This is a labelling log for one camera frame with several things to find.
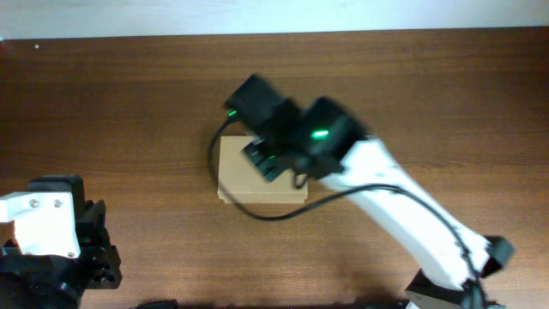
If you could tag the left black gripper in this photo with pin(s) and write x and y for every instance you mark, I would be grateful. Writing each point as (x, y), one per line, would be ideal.
(105, 256)

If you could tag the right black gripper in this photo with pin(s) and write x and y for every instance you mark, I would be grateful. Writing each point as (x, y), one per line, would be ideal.
(261, 156)

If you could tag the brown cardboard box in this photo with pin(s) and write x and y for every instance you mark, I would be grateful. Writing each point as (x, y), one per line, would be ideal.
(246, 184)

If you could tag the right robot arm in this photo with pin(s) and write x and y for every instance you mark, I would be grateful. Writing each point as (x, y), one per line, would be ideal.
(325, 142)

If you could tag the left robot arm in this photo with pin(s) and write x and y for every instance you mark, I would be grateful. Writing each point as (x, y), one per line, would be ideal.
(50, 281)

